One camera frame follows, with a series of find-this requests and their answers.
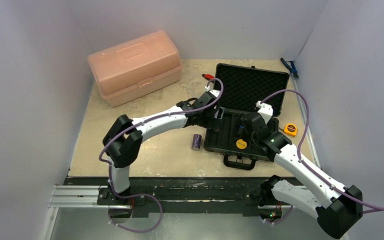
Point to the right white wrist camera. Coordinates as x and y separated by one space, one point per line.
265 111

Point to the pink plastic storage box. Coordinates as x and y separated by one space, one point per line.
135 68

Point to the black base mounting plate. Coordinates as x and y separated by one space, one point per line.
185 195

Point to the aluminium extrusion rail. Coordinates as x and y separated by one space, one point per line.
74 214

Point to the black foam-lined carry case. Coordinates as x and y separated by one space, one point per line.
243 88

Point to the blue-handled pliers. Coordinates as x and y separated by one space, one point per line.
290 66

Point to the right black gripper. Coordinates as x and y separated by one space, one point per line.
244 122

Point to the yellow tape measure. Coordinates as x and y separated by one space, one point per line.
290 129

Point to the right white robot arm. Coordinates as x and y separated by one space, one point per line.
335 206

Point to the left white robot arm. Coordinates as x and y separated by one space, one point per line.
124 139

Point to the red-handled tool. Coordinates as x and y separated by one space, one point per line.
207 76

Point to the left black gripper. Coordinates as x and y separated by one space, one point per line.
213 123

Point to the yellow big blind button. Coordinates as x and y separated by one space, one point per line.
241 144

